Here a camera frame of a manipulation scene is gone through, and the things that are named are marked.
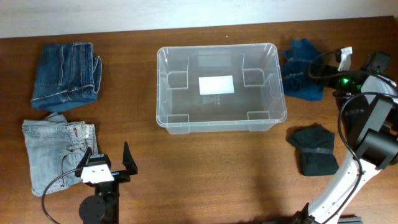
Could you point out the black garment with logo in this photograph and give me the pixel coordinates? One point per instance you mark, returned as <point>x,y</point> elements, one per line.
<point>354,110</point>

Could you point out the light blue jeans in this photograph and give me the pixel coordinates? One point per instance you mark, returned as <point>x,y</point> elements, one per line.
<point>56,146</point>

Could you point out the dark blue folded jeans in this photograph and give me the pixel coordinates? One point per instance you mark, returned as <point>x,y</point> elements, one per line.
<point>67,76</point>

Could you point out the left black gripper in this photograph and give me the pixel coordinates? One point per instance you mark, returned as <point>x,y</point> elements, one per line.
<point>130,167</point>

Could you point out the dark blue garment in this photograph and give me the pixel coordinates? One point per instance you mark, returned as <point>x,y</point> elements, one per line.
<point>296,81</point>

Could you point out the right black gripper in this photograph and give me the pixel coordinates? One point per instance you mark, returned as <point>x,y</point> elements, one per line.
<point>330,70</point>

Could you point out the white label in container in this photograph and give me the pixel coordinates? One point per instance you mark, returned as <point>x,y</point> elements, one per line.
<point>216,85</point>

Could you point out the small black garment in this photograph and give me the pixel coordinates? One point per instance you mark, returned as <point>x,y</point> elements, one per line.
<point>315,145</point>

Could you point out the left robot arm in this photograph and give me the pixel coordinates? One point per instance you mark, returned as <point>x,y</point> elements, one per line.
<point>103,206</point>

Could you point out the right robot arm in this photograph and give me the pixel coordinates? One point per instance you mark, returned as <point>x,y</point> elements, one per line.
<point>367,125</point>

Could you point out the clear plastic storage container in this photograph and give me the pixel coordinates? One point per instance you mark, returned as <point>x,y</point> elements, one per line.
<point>258,101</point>

